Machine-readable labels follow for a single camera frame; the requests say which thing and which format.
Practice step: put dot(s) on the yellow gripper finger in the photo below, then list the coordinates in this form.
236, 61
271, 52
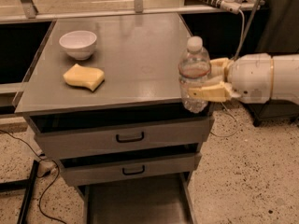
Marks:
220, 69
218, 93

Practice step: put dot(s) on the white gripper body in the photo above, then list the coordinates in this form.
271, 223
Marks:
250, 76

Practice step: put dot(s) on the clear plastic water bottle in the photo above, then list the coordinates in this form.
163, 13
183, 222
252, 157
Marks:
194, 69

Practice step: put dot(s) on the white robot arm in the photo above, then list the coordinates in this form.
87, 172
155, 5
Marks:
284, 78

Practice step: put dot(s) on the grey metal drawer cabinet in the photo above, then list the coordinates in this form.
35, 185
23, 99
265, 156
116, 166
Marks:
139, 55

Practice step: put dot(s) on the open grey bottom drawer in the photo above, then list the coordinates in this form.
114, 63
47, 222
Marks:
163, 199

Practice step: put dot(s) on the grey middle drawer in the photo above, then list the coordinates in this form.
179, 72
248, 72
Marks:
102, 173

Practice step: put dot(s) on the grey top drawer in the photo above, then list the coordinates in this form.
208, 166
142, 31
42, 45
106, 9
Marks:
79, 143

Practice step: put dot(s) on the white power strip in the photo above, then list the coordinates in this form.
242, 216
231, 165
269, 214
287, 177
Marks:
227, 5

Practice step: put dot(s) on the yellow sponge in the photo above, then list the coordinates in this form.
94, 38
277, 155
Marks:
86, 77

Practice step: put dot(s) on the white ceramic bowl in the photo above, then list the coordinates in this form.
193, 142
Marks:
79, 45

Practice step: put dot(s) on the black top drawer handle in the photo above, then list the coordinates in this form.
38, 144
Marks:
130, 138

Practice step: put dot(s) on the black drawer handle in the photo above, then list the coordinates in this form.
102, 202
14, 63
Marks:
134, 171
130, 138

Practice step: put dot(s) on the black middle drawer handle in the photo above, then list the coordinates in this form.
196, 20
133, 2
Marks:
134, 171

